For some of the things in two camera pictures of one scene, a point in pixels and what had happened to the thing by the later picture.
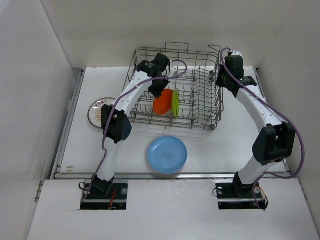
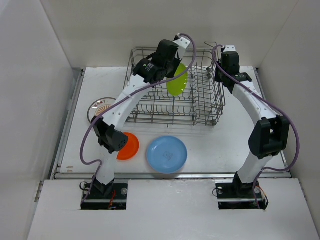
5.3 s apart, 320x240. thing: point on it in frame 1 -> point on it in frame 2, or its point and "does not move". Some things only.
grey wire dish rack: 192,99 does not move
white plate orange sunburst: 94,111 does not move
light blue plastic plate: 167,154 does not move
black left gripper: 157,93 -> 177,59
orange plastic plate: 163,104 -> 130,149
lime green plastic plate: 175,103 -> 177,86
